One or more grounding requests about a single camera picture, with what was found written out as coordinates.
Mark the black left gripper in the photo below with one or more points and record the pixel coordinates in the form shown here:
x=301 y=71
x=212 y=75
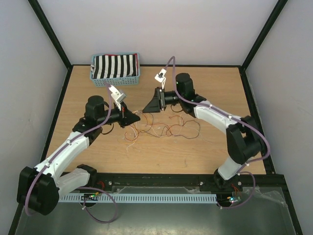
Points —
x=126 y=117

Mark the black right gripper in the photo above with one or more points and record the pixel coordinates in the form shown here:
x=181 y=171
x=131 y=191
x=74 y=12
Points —
x=157 y=101

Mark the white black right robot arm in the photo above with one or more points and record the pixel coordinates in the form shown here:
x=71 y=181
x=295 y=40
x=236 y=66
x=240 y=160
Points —
x=243 y=139

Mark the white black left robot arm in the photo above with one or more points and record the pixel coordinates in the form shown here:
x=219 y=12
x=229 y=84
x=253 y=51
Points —
x=41 y=187

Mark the light blue plastic basket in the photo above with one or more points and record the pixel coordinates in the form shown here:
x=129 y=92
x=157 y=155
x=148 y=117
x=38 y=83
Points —
x=117 y=81

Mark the black white striped cloth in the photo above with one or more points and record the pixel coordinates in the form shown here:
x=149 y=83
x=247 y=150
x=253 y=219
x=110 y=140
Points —
x=107 y=66

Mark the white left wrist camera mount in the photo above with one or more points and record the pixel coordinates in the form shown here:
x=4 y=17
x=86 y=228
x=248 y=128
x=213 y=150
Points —
x=117 y=95

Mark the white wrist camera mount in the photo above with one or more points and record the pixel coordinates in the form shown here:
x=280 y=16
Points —
x=160 y=77
x=117 y=95

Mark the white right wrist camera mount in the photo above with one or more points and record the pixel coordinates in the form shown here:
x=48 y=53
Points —
x=160 y=77

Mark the light blue slotted cable duct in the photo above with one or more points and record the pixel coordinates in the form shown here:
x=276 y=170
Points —
x=140 y=198

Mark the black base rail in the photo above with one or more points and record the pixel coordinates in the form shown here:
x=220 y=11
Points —
x=204 y=181

